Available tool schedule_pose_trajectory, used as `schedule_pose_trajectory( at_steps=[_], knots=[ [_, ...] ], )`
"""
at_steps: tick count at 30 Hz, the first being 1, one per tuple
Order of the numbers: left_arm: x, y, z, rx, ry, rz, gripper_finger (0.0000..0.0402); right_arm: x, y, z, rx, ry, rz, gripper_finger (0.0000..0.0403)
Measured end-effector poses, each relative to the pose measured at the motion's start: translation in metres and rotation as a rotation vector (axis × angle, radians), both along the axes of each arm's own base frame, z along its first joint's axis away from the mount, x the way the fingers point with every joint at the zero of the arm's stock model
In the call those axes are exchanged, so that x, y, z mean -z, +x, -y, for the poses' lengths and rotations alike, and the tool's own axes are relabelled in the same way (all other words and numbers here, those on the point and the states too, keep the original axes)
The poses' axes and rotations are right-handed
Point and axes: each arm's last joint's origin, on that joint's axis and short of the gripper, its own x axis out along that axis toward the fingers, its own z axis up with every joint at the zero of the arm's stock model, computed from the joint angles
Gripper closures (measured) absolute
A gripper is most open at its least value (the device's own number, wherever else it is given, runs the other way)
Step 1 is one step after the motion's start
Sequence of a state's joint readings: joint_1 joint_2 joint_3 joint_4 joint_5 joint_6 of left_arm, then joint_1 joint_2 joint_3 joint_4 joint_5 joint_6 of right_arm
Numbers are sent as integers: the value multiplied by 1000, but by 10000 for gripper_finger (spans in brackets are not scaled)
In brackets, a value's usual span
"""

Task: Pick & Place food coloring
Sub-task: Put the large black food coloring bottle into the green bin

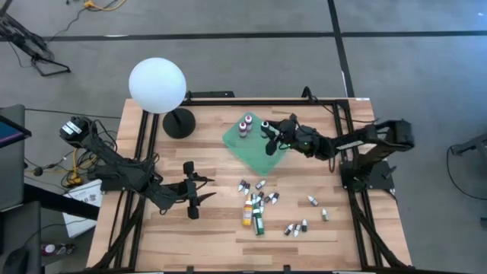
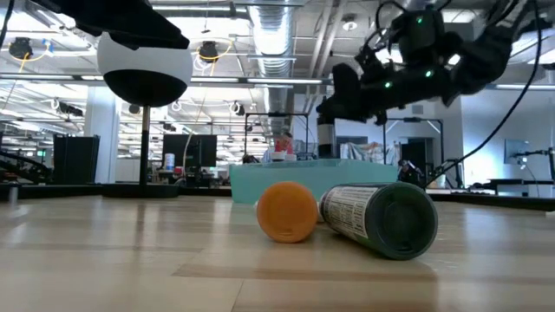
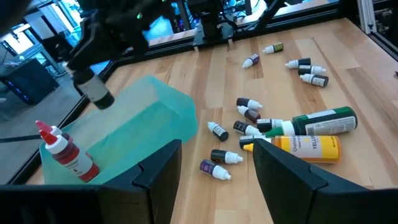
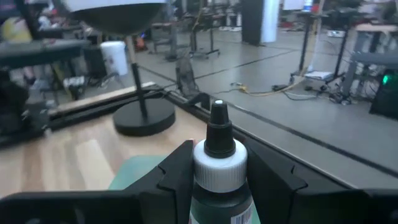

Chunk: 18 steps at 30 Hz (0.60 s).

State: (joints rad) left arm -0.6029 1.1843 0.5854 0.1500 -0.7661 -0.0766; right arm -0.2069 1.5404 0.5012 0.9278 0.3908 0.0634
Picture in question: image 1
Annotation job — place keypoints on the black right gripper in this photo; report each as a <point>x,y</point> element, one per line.
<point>291,135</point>

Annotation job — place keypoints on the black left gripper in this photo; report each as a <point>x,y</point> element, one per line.
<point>190,192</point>

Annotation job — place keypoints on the black food coloring bottle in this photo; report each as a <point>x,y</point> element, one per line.
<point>265,125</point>

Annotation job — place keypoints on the red bottle pink cap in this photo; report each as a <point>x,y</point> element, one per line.
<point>248,121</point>

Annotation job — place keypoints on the small dropper food coloring bottle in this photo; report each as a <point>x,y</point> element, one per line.
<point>261,204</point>
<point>304,225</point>
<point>275,198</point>
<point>297,230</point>
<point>269,198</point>
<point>288,229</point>
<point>241,185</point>
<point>260,185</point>
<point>253,198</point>
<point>247,189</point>
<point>260,196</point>
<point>312,201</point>
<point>325,215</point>

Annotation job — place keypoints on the yellow food coloring bottle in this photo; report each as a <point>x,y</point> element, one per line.
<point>247,215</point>

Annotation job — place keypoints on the green food coloring bottle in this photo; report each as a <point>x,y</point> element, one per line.
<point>258,224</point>

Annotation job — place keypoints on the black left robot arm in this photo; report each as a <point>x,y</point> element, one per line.
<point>99,152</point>

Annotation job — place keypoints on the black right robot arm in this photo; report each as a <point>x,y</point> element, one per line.
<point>365,142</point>

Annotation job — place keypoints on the green translucent plastic tray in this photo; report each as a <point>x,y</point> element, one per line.
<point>251,156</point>

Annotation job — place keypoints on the white globe lamp black base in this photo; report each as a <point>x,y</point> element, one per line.
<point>157,85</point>

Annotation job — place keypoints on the white cardboard box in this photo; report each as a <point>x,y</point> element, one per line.
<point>81,224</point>

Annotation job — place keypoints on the black floor beam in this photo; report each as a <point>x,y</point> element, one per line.
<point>57,201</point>

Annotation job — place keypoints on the red white packet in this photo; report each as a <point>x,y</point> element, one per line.
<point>49,249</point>

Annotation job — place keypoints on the dark grey desk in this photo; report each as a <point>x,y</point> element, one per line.
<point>23,228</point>

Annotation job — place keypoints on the blue screen monitor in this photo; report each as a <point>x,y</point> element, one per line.
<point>9,133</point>

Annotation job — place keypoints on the black computer mouse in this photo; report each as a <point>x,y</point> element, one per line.
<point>15,262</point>

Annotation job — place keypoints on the black tripod stand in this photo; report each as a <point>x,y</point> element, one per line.
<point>28,43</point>

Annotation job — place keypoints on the black aluminium table frame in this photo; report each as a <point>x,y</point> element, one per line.
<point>247,102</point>

